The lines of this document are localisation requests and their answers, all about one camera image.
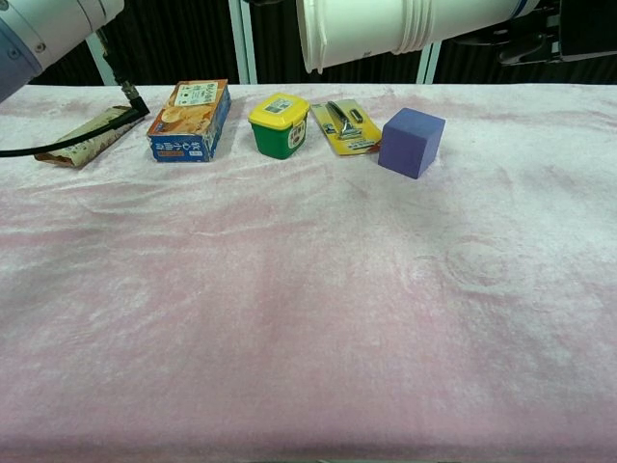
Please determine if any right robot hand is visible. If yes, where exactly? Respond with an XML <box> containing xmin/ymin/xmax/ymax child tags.
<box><xmin>452</xmin><ymin>0</ymin><xmax>617</xmax><ymax>67</ymax></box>

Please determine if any orange and blue biscuit box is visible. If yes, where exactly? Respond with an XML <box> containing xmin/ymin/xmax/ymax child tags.
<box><xmin>147</xmin><ymin>79</ymin><xmax>232</xmax><ymax>164</ymax></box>

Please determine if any razor in yellow blister pack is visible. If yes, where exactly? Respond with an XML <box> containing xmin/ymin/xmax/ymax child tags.
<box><xmin>309</xmin><ymin>98</ymin><xmax>385</xmax><ymax>158</ymax></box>

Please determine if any purple foam cube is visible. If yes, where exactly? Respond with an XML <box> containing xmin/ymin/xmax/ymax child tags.
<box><xmin>377</xmin><ymin>107</ymin><xmax>446</xmax><ymax>180</ymax></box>

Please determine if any brown snack bar wrapper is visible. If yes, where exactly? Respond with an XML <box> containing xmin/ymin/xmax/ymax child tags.
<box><xmin>34</xmin><ymin>105</ymin><xmax>146</xmax><ymax>170</ymax></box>

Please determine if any pink velvet tablecloth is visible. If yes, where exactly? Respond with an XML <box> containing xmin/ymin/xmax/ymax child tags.
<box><xmin>0</xmin><ymin>82</ymin><xmax>617</xmax><ymax>463</ymax></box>

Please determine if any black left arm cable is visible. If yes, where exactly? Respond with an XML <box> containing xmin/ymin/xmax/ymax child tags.
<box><xmin>0</xmin><ymin>79</ymin><xmax>151</xmax><ymax>159</ymax></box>

